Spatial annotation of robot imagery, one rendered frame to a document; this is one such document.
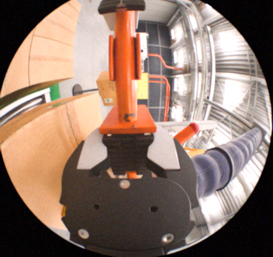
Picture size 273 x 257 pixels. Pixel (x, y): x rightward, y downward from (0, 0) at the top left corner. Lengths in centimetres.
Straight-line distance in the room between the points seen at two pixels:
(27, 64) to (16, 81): 14
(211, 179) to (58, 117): 44
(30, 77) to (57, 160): 67
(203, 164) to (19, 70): 103
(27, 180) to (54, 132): 10
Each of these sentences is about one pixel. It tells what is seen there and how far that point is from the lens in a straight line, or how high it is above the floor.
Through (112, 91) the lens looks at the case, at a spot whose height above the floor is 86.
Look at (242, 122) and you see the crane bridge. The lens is 183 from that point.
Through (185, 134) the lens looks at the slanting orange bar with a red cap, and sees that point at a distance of 16.
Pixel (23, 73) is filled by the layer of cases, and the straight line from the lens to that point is 76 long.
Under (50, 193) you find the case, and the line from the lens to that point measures 18.
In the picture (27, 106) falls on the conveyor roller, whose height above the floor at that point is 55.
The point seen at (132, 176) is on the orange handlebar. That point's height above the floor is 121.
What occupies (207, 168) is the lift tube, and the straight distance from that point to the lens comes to 35.
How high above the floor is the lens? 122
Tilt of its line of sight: 1 degrees up
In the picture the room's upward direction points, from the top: 88 degrees clockwise
